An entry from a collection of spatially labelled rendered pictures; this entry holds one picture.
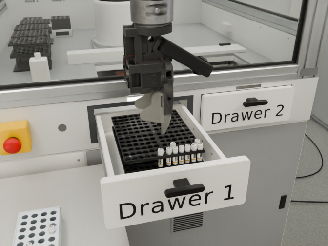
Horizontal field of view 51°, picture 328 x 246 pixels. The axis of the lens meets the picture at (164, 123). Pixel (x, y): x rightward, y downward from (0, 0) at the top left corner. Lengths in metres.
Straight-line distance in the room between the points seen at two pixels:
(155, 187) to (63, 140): 0.38
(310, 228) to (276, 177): 0.78
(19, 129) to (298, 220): 1.55
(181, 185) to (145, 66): 0.22
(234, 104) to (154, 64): 0.44
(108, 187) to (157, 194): 0.10
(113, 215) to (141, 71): 0.27
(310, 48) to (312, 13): 0.10
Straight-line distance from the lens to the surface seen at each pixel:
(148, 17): 0.59
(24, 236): 0.76
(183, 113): 0.96
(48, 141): 0.95
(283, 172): 1.26
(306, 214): 2.08
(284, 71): 1.07
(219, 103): 0.98
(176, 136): 0.80
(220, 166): 0.66
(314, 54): 1.11
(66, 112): 0.91
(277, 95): 1.07
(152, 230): 1.19
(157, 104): 0.64
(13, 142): 0.88
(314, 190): 2.28
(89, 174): 0.94
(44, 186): 0.92
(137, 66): 0.60
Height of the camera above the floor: 1.29
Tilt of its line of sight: 27 degrees down
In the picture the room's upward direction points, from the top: straight up
